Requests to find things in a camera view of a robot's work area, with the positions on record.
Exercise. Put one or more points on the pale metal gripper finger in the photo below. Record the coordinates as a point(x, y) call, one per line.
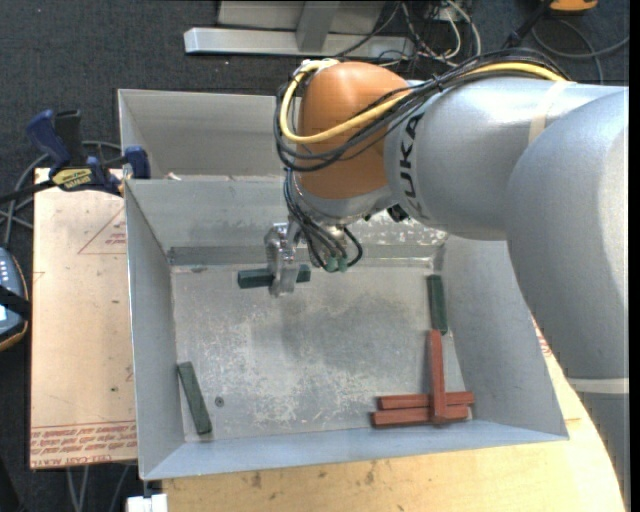
point(286, 277)
point(271, 257)

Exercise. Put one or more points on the dark green block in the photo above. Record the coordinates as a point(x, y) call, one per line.
point(254, 279)
point(195, 400)
point(437, 305)

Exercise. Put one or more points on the grey metal bin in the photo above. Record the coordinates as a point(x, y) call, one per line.
point(320, 350)

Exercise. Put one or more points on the red-brown flat block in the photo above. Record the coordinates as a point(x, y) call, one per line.
point(437, 370)
point(400, 418)
point(405, 401)

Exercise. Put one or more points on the brown cardboard board red print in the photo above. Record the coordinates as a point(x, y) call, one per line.
point(80, 325)

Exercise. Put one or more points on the black cylinder on white bracket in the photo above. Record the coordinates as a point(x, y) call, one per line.
point(396, 212)

